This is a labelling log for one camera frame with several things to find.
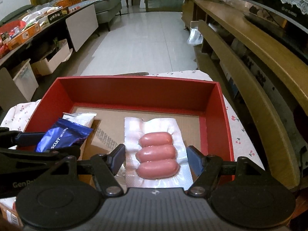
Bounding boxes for orange plastic basket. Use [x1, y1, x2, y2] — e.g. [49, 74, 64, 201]
[55, 0, 83, 7]

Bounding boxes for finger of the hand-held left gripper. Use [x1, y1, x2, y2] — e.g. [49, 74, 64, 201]
[0, 127, 47, 149]
[34, 146, 81, 164]

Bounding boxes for wooden television stand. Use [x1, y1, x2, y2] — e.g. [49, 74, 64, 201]
[182, 0, 308, 193]

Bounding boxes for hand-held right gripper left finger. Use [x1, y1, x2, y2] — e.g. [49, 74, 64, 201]
[43, 144, 126, 196]

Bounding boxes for pile of snack packets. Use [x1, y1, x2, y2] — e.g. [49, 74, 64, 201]
[21, 6, 58, 27]

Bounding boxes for white storage bin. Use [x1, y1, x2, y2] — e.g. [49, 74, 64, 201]
[12, 58, 39, 101]

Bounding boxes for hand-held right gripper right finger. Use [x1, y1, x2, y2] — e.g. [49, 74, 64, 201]
[186, 146, 272, 196]

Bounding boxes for silver foil bag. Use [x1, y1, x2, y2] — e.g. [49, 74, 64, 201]
[187, 20, 205, 46]

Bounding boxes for white and blue box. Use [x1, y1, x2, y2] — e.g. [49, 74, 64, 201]
[218, 60, 239, 95]

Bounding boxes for red cardboard box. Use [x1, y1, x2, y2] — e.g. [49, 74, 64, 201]
[24, 76, 235, 191]

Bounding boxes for vacuum-packed pink sausages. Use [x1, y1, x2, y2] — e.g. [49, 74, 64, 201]
[124, 117, 194, 190]

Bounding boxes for black television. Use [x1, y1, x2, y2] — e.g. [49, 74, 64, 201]
[234, 0, 308, 65]

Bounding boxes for grey upholstered stool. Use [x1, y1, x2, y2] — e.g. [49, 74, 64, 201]
[93, 0, 122, 32]

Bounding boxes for blue biscuit packet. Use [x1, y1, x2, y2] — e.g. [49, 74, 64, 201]
[34, 117, 93, 153]

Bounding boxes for dark coffee table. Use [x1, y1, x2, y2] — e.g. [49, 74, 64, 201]
[0, 3, 99, 112]

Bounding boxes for plain white snack packet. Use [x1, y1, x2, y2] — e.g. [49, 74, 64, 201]
[62, 112, 97, 128]

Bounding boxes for cherry print cloth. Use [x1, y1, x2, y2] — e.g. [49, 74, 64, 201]
[0, 70, 263, 207]

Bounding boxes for orange cardboard box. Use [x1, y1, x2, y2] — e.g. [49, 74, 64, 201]
[7, 23, 41, 51]

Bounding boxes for open beige storage box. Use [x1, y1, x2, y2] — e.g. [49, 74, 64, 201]
[31, 38, 73, 76]

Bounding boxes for red plastic bag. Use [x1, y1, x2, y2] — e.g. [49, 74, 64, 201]
[0, 20, 26, 42]

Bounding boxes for orange printed carton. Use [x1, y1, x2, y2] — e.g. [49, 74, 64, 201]
[0, 203, 23, 227]

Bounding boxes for black snack box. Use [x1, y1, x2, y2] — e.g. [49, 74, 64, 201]
[47, 7, 70, 25]

